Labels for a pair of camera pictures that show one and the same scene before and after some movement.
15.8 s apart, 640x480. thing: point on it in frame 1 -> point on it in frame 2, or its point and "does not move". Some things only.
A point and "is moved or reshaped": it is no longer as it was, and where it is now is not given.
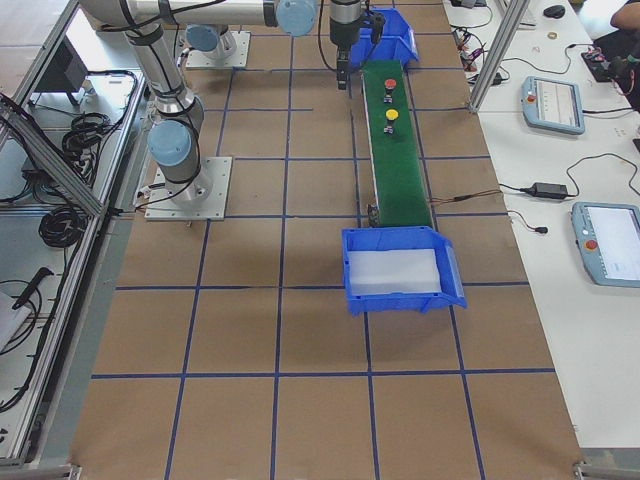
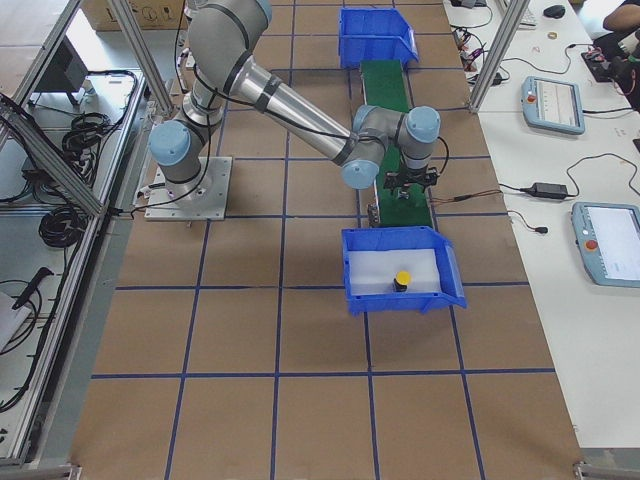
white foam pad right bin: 395,271 does not move
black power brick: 548,190 does not move
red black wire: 460,197 does not move
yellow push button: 391,115 is moved or reshaped
